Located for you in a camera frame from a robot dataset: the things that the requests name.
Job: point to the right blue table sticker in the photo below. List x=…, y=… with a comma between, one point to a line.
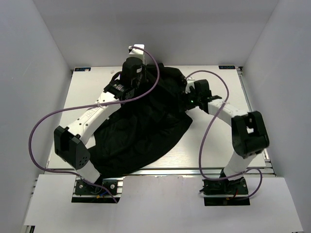
x=227, y=67

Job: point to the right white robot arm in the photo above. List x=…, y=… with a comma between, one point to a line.
x=249, y=134

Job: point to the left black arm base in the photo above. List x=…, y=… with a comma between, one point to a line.
x=85, y=193

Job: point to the aluminium table frame rail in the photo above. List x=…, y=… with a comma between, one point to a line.
x=208, y=172

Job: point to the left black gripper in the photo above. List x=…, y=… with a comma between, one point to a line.
x=143, y=78

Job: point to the blue table sticker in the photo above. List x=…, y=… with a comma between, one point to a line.
x=82, y=69
x=227, y=67

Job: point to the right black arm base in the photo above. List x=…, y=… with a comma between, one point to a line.
x=225, y=193

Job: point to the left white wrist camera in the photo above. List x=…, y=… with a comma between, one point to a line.
x=136, y=52

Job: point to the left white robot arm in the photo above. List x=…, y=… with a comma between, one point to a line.
x=70, y=141

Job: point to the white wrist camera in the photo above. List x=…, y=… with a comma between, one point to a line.
x=190, y=86
x=136, y=52

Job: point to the black jacket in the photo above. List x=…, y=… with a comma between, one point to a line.
x=142, y=131

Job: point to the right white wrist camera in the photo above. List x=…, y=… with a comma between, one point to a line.
x=190, y=86

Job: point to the left blue table sticker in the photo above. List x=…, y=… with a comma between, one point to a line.
x=82, y=69

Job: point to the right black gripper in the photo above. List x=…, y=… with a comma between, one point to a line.
x=192, y=91

